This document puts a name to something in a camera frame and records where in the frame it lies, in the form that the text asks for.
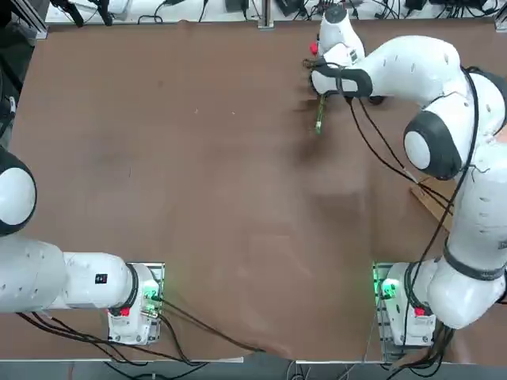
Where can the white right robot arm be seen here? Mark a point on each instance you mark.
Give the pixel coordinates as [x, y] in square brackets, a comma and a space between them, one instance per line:
[412, 63]

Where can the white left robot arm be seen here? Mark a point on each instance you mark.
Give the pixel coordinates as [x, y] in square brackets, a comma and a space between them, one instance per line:
[79, 281]

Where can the black cylindrical vase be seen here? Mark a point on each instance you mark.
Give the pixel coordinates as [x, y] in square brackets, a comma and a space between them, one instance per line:
[377, 100]

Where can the black power brick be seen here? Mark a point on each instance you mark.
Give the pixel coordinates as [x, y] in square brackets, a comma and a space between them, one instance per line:
[237, 4]
[291, 7]

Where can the black tripod leg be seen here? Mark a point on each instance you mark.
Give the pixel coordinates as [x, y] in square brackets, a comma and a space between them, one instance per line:
[73, 12]
[104, 12]

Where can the aluminium frame post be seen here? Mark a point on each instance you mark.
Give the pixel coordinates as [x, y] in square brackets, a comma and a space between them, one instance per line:
[266, 16]

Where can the aluminium frame rail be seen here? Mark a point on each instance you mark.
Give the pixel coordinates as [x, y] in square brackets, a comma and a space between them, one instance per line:
[33, 21]

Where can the aluminium corner bracket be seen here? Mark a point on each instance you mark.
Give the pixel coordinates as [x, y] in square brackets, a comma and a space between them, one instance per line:
[501, 23]

